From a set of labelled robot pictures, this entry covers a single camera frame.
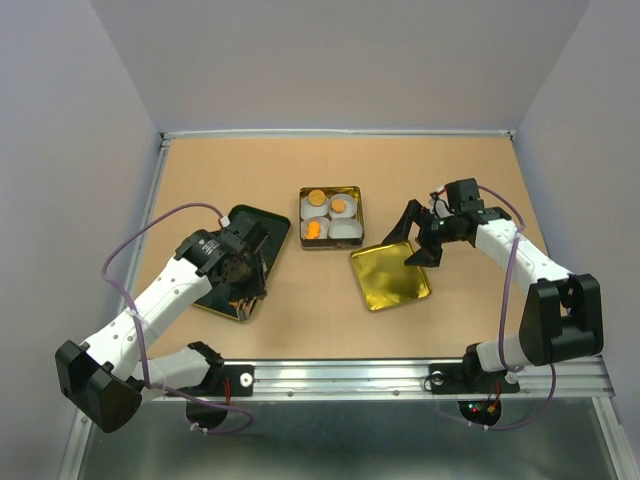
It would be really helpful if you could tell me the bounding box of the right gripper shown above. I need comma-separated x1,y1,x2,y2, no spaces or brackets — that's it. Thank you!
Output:
380,198,464,267

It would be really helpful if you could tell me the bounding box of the orange fish cookie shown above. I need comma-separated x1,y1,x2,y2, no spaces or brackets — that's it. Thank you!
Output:
305,221,322,240

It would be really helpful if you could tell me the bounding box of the orange round cookie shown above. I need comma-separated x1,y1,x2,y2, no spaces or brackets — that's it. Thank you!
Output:
331,199,346,213

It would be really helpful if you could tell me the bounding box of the round tan biscuit cookie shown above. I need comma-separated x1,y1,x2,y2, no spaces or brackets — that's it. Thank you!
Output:
308,189,326,207

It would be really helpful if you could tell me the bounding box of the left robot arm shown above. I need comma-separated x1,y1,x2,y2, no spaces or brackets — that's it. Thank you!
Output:
54,218,270,433

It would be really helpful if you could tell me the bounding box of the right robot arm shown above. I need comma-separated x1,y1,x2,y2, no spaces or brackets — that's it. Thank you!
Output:
383,178,604,390

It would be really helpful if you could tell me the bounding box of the black cookie tray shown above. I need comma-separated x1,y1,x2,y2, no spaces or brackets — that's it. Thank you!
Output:
194,204,291,323

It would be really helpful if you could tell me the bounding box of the gold tin lid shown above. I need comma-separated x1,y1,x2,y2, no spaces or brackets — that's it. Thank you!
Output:
350,241,432,312

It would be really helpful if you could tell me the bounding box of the white paper cup front right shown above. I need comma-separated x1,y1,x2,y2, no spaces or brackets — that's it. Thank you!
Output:
328,218,363,240

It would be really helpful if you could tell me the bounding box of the white paper cup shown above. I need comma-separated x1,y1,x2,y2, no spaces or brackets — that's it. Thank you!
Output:
328,218,363,240
329,193,358,219
300,196,329,220
300,217,330,241

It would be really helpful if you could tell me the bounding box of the white paper cup back right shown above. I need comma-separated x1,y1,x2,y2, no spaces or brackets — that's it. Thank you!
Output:
329,193,358,219

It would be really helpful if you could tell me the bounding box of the white paper cup back left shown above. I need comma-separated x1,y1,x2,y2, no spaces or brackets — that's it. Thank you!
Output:
300,196,329,220

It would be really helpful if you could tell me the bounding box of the gold square tin box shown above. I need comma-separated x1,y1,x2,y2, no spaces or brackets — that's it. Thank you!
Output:
298,186,365,250

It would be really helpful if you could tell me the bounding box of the white paper cup front left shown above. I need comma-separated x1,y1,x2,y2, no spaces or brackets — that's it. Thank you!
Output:
300,217,330,241

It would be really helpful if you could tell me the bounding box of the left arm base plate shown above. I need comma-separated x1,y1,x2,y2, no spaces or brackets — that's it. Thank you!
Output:
180,363,255,397

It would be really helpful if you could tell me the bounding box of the aluminium front rail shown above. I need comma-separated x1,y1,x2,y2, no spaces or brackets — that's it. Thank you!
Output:
151,357,614,402

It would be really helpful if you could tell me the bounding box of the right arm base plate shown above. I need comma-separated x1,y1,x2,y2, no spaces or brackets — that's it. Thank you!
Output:
426,362,520,395

